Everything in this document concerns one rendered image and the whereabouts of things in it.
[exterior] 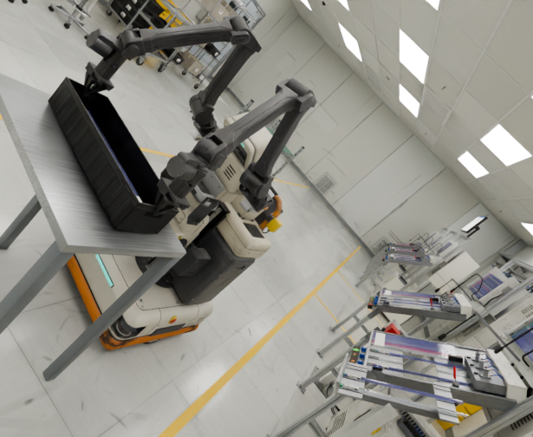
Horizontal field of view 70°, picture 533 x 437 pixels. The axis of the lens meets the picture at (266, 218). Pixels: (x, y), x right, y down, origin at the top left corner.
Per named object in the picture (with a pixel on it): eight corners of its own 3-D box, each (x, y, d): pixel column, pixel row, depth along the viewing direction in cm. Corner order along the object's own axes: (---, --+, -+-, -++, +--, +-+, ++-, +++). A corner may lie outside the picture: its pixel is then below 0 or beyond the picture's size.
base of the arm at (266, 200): (274, 203, 159) (258, 182, 163) (276, 192, 152) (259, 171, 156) (256, 212, 156) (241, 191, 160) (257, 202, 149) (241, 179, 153)
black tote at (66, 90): (157, 234, 123) (179, 211, 120) (114, 229, 107) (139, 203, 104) (90, 119, 144) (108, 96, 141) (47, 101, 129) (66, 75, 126)
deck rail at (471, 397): (361, 380, 204) (362, 368, 204) (362, 378, 206) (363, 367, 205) (516, 414, 181) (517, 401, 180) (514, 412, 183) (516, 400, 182)
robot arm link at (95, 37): (141, 51, 127) (137, 35, 131) (113, 29, 117) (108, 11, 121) (117, 74, 131) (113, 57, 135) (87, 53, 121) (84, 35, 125)
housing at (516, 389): (504, 412, 184) (508, 383, 183) (484, 371, 230) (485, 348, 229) (523, 416, 181) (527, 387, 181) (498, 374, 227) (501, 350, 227)
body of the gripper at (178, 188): (172, 206, 106) (191, 188, 105) (157, 180, 110) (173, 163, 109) (187, 210, 112) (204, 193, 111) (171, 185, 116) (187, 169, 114)
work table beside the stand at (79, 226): (4, 243, 178) (107, 119, 157) (55, 379, 152) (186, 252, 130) (-127, 234, 138) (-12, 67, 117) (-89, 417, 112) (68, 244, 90)
